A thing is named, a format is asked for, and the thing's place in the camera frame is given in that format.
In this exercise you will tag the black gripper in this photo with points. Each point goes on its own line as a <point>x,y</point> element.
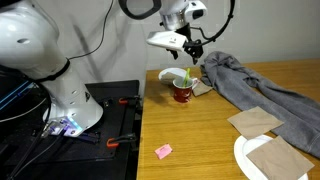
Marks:
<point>193,46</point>

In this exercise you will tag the green pen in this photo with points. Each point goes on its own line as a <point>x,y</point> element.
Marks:
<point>186,77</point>

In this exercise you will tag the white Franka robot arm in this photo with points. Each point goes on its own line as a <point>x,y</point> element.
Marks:
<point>33,43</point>

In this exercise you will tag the brown napkin beside mug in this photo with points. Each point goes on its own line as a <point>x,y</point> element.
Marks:
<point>202,89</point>

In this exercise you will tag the red mug white inside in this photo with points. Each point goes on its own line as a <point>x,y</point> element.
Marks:
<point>182,94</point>

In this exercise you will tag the small white plate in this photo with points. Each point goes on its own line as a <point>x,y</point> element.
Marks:
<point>173,71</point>

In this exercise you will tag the brown napkin on small plate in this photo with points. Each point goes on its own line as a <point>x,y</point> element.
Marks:
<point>168,77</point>

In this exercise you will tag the orange black clamp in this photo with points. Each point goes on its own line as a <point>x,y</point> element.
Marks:
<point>120,140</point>
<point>128,100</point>

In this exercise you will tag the grey sweater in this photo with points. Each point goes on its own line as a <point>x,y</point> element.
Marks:
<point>266,90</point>

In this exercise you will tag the brown napkin lying flat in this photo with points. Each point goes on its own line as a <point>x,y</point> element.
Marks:
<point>255,121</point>

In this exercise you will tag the black robot mounting board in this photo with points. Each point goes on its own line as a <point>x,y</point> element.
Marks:
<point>113,120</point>

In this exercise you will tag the pink sticky note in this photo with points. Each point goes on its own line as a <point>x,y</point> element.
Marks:
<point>163,151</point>

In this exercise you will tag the large white plate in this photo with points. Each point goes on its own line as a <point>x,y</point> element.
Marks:
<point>241,153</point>

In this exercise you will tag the brown napkin on large plate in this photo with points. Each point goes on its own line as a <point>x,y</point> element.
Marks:
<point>280,160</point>

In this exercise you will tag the black box with blue stripes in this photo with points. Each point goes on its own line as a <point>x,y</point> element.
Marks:
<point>15,93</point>

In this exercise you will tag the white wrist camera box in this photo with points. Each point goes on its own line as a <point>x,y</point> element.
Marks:
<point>165,40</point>

